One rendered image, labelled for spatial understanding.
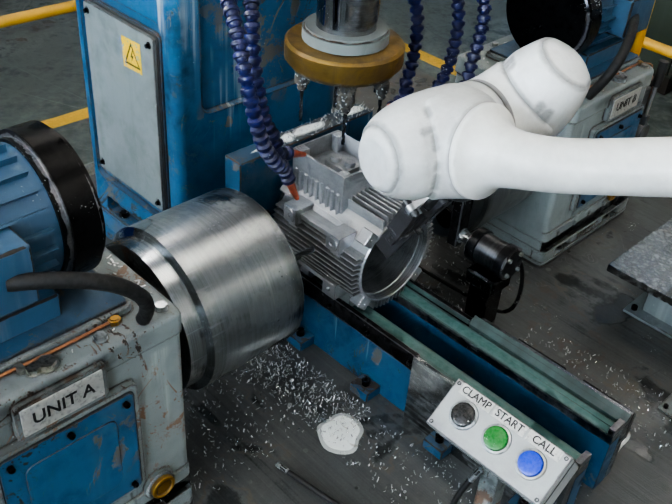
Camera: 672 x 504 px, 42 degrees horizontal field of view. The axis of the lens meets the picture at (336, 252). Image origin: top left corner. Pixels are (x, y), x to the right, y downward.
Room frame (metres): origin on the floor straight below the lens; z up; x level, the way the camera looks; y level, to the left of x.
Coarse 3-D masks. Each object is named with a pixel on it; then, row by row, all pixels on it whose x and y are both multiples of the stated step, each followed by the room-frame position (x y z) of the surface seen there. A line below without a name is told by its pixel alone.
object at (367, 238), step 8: (296, 184) 1.20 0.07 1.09; (288, 192) 1.19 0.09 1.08; (360, 232) 1.08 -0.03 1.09; (368, 232) 1.08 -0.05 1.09; (360, 240) 1.07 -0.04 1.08; (368, 240) 1.07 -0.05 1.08; (368, 248) 1.07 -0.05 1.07; (416, 272) 1.16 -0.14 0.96; (360, 296) 1.07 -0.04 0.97; (360, 304) 1.06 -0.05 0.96
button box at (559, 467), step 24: (456, 384) 0.78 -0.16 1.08; (480, 408) 0.74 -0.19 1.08; (456, 432) 0.72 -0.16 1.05; (480, 432) 0.72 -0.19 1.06; (528, 432) 0.71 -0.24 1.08; (480, 456) 0.69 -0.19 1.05; (504, 456) 0.69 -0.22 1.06; (552, 456) 0.67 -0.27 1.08; (504, 480) 0.66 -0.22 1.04; (528, 480) 0.66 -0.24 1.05; (552, 480) 0.65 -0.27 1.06
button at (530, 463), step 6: (528, 450) 0.68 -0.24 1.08; (522, 456) 0.68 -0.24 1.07; (528, 456) 0.68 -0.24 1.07; (534, 456) 0.67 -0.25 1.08; (540, 456) 0.67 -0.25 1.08; (522, 462) 0.67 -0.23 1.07; (528, 462) 0.67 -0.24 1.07; (534, 462) 0.67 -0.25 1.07; (540, 462) 0.67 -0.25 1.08; (522, 468) 0.66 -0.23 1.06; (528, 468) 0.66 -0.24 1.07; (534, 468) 0.66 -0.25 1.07; (540, 468) 0.66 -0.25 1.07; (528, 474) 0.66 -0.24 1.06; (534, 474) 0.66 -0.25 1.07
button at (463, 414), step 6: (462, 402) 0.75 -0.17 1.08; (456, 408) 0.74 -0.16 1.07; (462, 408) 0.74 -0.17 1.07; (468, 408) 0.74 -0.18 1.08; (456, 414) 0.74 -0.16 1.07; (462, 414) 0.74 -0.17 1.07; (468, 414) 0.73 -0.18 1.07; (474, 414) 0.73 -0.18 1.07; (456, 420) 0.73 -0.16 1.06; (462, 420) 0.73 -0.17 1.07; (468, 420) 0.73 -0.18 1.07; (462, 426) 0.73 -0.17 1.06
